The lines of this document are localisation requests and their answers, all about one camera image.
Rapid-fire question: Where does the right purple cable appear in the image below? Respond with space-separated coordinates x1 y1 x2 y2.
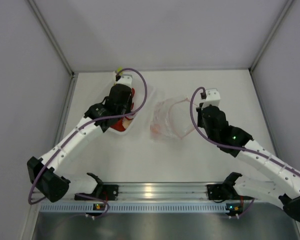
190 86 300 181

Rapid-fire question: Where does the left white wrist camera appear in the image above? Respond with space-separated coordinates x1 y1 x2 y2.
113 72 133 88

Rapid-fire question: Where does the translucent white plastic basket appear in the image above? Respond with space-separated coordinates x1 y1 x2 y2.
109 70 156 135

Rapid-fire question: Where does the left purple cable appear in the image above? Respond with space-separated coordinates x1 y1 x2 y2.
27 67 149 218

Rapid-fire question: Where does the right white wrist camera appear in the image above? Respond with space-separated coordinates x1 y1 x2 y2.
199 88 221 108

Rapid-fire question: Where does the left aluminium frame post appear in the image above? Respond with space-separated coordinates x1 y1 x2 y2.
25 0 74 76

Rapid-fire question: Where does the purple cable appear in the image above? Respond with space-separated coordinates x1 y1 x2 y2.
27 67 149 218
190 86 300 181

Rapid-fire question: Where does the red fake lobster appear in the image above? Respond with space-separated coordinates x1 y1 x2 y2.
111 88 135 132

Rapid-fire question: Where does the fake green leek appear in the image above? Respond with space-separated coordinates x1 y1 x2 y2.
115 67 123 76

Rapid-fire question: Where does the clear zip top bag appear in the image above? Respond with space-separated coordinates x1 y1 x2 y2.
149 95 195 140

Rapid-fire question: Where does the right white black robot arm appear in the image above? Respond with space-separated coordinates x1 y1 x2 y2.
196 103 300 223

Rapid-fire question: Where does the aluminium frame post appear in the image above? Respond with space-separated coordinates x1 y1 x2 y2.
249 0 296 73
25 0 74 76

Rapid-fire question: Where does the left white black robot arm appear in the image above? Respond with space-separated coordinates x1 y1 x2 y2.
26 83 135 203

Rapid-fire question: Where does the right aluminium frame post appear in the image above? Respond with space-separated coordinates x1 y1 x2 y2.
249 0 296 73

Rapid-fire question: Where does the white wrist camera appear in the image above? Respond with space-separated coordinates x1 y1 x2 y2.
199 88 221 108
113 72 133 88

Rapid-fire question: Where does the white slotted cable duct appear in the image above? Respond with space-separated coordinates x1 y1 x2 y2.
39 202 242 214

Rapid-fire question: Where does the aluminium rail base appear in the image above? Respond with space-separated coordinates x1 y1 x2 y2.
64 181 277 202

